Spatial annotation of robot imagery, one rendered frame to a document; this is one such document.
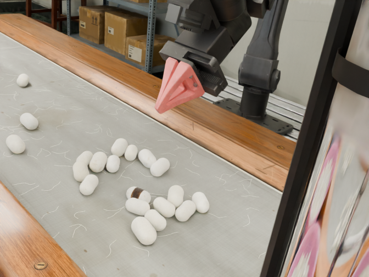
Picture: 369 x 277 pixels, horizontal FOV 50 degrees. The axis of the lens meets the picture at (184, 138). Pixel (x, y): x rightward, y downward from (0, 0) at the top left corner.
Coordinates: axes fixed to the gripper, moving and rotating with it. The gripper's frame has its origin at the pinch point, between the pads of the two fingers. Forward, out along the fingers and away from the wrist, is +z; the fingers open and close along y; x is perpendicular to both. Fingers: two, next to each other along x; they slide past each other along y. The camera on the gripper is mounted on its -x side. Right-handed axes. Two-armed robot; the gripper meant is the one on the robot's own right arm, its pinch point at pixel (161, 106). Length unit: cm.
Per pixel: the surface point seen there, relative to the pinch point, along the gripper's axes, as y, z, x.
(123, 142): -2.1, 7.4, 0.9
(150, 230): 15.3, 14.7, -5.3
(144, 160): 2.9, 7.8, 1.3
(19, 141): -10.3, 16.6, -7.0
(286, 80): -85, -113, 170
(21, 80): -33.7, 8.4, 0.5
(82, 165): 0.0, 13.8, -4.5
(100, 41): -242, -76, 151
